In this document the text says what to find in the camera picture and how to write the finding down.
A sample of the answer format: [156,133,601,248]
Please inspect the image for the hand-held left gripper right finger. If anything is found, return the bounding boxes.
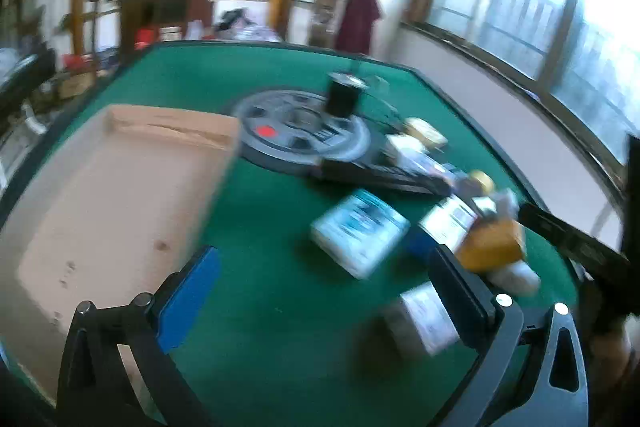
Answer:
[427,244,590,427]

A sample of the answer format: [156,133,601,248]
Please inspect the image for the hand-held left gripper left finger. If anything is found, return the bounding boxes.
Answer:
[56,246,222,427]

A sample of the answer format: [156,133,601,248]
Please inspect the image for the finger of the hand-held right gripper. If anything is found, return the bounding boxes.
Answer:
[517,202,632,281]

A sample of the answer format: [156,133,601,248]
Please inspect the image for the white pink barcode box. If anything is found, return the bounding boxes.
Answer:
[384,282,462,359]

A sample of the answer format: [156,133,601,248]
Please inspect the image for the plain white bottle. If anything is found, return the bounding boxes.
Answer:
[486,261,542,299]

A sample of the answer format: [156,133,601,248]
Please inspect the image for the yellow snack packet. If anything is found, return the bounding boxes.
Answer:
[457,218,527,276]

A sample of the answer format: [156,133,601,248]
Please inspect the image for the white labelled medicine bottle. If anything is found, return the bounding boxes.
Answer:
[467,187,519,220]

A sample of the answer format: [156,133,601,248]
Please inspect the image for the dark blue barcode box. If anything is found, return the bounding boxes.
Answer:
[419,197,482,249]

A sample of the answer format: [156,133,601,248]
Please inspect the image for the small yellow object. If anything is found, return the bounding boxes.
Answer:
[467,170,497,196]

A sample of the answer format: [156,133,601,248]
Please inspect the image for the shallow cardboard box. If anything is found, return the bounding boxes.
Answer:
[0,104,244,408]

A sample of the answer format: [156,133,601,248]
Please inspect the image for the blue white medicine box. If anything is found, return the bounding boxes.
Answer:
[310,188,412,281]

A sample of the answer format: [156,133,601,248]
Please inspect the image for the black marker pen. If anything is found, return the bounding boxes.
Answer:
[309,158,452,198]

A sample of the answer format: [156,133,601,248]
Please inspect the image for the person's right forearm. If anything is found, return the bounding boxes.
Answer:
[587,319,640,427]

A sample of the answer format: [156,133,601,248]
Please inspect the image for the white power adapter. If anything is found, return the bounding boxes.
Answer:
[382,134,427,166]

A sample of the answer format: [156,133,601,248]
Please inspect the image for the cream power strip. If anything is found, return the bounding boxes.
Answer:
[402,117,449,148]

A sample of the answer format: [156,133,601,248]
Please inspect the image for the black cylindrical motor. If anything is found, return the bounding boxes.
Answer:
[325,72,369,120]

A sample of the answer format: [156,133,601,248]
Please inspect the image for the red box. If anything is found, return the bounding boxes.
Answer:
[135,27,163,51]

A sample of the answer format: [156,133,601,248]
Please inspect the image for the pile of clothes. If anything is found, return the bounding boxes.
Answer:
[215,8,282,42]

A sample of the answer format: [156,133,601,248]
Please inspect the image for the wooden armchair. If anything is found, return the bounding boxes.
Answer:
[82,0,182,58]

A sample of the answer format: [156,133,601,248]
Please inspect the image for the maroon garment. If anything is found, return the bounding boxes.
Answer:
[334,0,384,56]

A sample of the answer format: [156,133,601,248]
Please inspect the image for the wooden chair with garment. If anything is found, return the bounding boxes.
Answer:
[289,0,362,48]

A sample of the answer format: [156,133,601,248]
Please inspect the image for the thin motor wires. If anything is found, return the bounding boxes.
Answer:
[357,74,403,130]

